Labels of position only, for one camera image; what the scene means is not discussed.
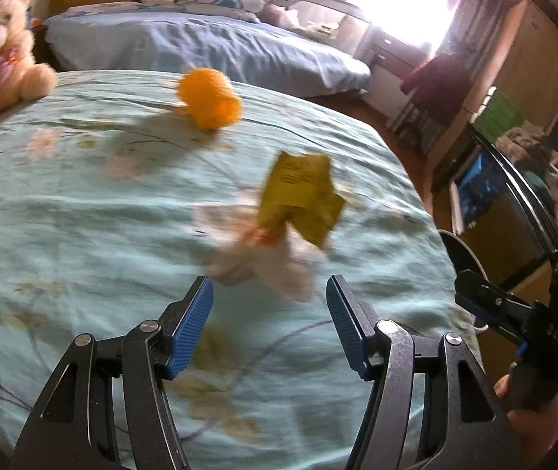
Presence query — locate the grey bed rail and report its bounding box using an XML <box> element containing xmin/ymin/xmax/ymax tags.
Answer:
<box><xmin>254</xmin><ymin>0</ymin><xmax>374</xmax><ymax>58</ymax></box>

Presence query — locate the wooden wardrobe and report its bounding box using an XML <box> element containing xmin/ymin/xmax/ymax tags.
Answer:
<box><xmin>495</xmin><ymin>0</ymin><xmax>558</xmax><ymax>124</ymax></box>

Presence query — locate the brown fuzzy cloth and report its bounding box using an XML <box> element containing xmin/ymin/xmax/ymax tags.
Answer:
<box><xmin>497</xmin><ymin>127</ymin><xmax>550</xmax><ymax>168</ymax></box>

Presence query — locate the black framed glass tank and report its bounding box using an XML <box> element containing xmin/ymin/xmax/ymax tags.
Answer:
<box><xmin>448</xmin><ymin>122</ymin><xmax>558</xmax><ymax>288</ymax></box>

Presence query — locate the striped hanging cloth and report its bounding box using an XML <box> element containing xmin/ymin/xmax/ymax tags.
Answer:
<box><xmin>391</xmin><ymin>103</ymin><xmax>457</xmax><ymax>154</ymax></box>

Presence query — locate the white drawer cabinet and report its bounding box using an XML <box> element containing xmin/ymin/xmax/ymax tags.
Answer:
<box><xmin>357</xmin><ymin>29</ymin><xmax>437</xmax><ymax>119</ymax></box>

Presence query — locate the cream teddy bear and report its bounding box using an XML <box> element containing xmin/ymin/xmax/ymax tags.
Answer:
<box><xmin>0</xmin><ymin>0</ymin><xmax>58</xmax><ymax>134</ymax></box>

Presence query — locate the yellow snack packet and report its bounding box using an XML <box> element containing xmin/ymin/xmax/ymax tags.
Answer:
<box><xmin>257</xmin><ymin>151</ymin><xmax>345</xmax><ymax>248</ymax></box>

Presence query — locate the white blue printed pillow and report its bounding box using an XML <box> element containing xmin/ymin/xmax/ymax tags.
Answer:
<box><xmin>178</xmin><ymin>0</ymin><xmax>266</xmax><ymax>24</ymax></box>

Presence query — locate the orange fluffy ball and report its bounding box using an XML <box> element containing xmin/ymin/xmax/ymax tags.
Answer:
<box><xmin>176</xmin><ymin>67</ymin><xmax>245</xmax><ymax>131</ymax></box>

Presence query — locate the bed with blue sheet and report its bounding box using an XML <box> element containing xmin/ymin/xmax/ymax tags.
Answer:
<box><xmin>44</xmin><ymin>1</ymin><xmax>373</xmax><ymax>99</ymax></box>

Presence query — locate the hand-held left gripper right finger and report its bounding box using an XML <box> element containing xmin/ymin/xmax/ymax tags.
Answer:
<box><xmin>325</xmin><ymin>274</ymin><xmax>512</xmax><ymax>470</ymax></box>

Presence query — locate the pink plush toy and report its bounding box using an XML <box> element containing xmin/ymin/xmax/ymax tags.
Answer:
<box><xmin>262</xmin><ymin>2</ymin><xmax>305</xmax><ymax>29</ymax></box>

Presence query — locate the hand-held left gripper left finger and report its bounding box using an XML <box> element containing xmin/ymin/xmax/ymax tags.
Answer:
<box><xmin>9</xmin><ymin>275</ymin><xmax>214</xmax><ymax>470</ymax></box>

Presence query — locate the green box stack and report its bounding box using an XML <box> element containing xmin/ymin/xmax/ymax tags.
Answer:
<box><xmin>480</xmin><ymin>92</ymin><xmax>525</xmax><ymax>131</ymax></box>

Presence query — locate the teal floral bed sheet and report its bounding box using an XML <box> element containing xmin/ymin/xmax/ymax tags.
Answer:
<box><xmin>0</xmin><ymin>69</ymin><xmax>484</xmax><ymax>470</ymax></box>

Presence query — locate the dark hanging coat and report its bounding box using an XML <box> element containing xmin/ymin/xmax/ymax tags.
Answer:
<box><xmin>400</xmin><ymin>51</ymin><xmax>474</xmax><ymax>129</ymax></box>

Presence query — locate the round black trash bin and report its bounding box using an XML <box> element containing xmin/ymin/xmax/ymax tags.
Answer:
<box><xmin>438</xmin><ymin>229</ymin><xmax>489</xmax><ymax>334</ymax></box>

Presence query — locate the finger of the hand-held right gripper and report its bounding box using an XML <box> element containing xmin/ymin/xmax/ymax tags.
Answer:
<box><xmin>454</xmin><ymin>269</ymin><xmax>535</xmax><ymax>351</ymax></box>

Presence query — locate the white tissue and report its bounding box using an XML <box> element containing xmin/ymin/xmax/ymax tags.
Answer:
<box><xmin>196</xmin><ymin>196</ymin><xmax>325</xmax><ymax>304</ymax></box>

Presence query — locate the person's right hand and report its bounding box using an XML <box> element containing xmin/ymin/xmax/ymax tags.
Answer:
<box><xmin>493</xmin><ymin>372</ymin><xmax>558</xmax><ymax>470</ymax></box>

